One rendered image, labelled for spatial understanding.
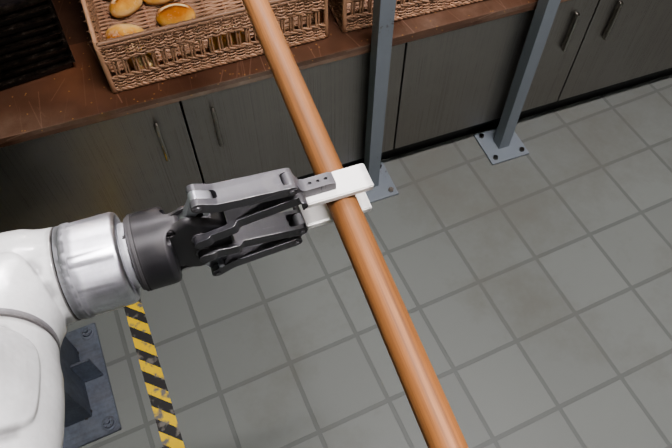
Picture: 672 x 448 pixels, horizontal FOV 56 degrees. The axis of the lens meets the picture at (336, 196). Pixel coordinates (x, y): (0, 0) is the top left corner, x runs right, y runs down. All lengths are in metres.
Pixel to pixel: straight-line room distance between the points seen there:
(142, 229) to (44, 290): 0.09
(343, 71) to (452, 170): 0.62
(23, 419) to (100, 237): 0.17
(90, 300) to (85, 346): 1.33
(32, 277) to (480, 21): 1.43
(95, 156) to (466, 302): 1.09
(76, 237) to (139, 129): 1.07
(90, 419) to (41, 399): 1.33
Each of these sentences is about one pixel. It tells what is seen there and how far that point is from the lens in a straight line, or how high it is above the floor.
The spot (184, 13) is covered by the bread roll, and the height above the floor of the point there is 0.63.
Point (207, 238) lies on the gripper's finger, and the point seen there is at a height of 1.18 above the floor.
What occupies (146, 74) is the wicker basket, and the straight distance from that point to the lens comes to 1.59.
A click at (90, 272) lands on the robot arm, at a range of 0.59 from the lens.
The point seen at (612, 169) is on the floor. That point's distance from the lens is 2.30.
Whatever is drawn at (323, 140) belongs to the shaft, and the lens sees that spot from 0.66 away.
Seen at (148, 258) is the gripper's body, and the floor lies 1.19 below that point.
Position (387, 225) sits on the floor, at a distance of 1.99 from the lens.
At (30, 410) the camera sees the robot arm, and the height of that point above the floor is 1.25.
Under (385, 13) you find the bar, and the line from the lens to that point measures 1.54.
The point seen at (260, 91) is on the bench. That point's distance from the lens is 1.65.
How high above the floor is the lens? 1.69
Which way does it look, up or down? 55 degrees down
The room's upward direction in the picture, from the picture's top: straight up
